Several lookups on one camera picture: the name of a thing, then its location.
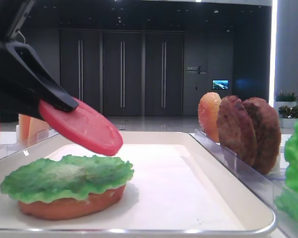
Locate red tomato slice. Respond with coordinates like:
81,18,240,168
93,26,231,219
38,98,123,156

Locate brown meat patty near tray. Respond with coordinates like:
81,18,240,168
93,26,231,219
217,95,257,166

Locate standing green lettuce leaf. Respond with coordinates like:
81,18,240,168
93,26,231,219
275,120,298,223

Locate green lettuce leaf on bun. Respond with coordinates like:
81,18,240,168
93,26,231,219
0,154,134,204

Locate clear acrylic rail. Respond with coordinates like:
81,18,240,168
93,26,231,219
191,129,298,238
0,126,58,159

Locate standing bun half near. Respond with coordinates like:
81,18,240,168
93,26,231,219
198,92,222,143

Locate small wall screen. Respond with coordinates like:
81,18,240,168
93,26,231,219
212,80,228,90

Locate brown meat patty outer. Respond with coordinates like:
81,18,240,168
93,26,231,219
243,97,281,175

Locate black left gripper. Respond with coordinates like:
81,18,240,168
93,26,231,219
0,0,78,120

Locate potted plants in planter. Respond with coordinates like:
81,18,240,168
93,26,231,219
274,91,298,128

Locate white rectangular tray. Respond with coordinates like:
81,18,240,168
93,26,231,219
0,132,276,238

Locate clear acrylic left rail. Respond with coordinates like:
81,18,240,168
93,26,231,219
0,126,58,159

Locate clear acrylic right rail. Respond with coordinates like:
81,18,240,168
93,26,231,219
191,129,298,238

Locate bottom bun on tray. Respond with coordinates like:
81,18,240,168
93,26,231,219
18,185,125,221

